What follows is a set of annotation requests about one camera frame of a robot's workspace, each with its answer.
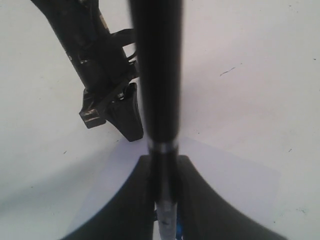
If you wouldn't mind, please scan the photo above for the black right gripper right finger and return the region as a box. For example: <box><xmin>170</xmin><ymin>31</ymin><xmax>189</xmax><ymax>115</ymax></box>
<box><xmin>177</xmin><ymin>155</ymin><xmax>284</xmax><ymax>240</ymax></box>

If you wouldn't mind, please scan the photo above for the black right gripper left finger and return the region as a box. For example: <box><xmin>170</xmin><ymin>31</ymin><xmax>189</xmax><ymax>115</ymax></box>
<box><xmin>64</xmin><ymin>155</ymin><xmax>155</xmax><ymax>240</ymax></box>

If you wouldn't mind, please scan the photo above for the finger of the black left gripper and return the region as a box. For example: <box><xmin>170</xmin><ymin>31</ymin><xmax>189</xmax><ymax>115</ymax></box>
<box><xmin>106</xmin><ymin>82</ymin><xmax>143</xmax><ymax>142</ymax></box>

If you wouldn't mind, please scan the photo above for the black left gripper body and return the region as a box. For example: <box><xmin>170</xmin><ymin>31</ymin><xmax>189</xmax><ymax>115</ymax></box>
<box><xmin>63</xmin><ymin>28</ymin><xmax>137</xmax><ymax>129</ymax></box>

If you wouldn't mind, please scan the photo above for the white paper sheet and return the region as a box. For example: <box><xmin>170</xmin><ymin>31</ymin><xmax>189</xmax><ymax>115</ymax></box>
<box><xmin>68</xmin><ymin>137</ymin><xmax>280</xmax><ymax>240</ymax></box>

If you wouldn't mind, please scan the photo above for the black paintbrush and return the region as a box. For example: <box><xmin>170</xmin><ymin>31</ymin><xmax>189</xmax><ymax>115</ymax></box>
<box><xmin>129</xmin><ymin>0</ymin><xmax>183</xmax><ymax>240</ymax></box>

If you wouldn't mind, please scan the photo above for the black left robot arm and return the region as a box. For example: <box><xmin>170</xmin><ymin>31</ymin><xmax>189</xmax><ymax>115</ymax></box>
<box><xmin>34</xmin><ymin>0</ymin><xmax>144</xmax><ymax>142</ymax></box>

